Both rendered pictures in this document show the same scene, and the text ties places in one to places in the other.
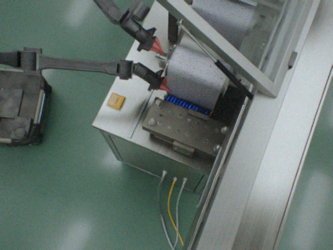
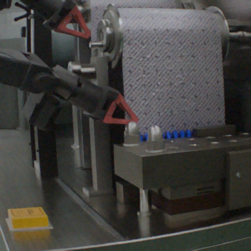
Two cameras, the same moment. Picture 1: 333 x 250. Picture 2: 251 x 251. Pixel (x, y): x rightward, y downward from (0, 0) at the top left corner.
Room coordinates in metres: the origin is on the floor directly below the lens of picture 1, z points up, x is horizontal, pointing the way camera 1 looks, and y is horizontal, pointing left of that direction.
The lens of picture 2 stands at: (-0.19, 0.71, 1.19)
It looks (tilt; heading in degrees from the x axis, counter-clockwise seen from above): 7 degrees down; 320
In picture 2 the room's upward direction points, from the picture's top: 3 degrees counter-clockwise
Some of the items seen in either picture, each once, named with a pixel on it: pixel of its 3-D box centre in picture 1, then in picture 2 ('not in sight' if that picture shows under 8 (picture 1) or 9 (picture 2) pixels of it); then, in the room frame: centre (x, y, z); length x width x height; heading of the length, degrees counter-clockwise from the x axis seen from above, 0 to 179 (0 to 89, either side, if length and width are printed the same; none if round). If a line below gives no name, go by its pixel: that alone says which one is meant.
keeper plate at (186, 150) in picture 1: (183, 149); (249, 177); (0.39, -0.08, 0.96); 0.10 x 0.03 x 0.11; 69
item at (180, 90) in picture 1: (190, 95); (177, 100); (0.61, -0.10, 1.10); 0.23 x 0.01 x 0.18; 69
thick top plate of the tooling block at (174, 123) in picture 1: (188, 128); (221, 154); (0.49, -0.10, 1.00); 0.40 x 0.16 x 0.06; 69
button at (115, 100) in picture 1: (116, 100); (27, 218); (0.65, 0.26, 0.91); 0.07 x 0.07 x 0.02; 69
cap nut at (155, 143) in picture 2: (152, 121); (155, 138); (0.50, 0.07, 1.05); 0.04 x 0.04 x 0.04
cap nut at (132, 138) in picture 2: (158, 102); (132, 133); (0.59, 0.04, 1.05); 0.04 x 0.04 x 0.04
